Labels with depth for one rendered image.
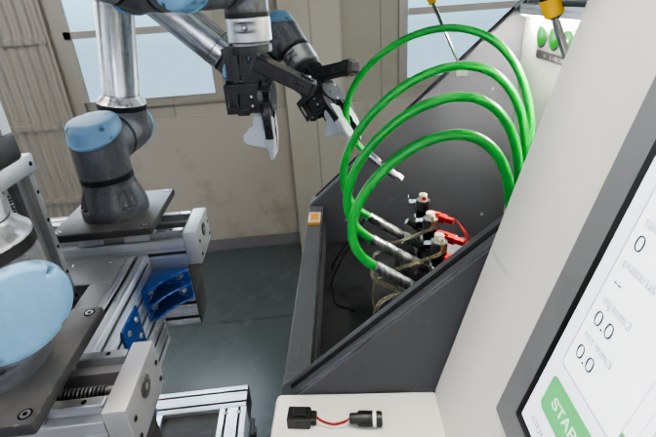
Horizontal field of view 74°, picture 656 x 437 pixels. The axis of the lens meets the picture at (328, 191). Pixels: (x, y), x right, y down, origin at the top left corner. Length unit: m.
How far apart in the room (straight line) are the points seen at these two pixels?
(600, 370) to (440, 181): 0.91
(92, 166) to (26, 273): 0.58
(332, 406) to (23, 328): 0.38
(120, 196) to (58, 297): 0.57
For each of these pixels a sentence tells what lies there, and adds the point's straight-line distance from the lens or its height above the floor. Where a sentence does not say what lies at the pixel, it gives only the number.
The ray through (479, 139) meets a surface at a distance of 0.60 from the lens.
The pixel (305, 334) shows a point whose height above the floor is 0.95.
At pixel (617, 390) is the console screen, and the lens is 0.36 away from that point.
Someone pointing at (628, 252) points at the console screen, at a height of 1.32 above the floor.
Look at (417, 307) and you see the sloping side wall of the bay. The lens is 0.58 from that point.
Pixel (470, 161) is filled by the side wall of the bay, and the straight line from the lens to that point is 1.22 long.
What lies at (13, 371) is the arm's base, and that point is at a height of 1.06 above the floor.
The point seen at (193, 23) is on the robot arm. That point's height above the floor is 1.45.
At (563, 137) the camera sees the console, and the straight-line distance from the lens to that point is 0.45.
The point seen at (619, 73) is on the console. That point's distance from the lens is 0.41.
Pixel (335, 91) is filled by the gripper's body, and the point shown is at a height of 1.29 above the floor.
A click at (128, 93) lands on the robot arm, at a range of 1.19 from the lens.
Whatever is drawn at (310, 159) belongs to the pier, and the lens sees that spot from 2.41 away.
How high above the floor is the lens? 1.49
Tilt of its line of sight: 24 degrees down
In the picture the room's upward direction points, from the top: 4 degrees counter-clockwise
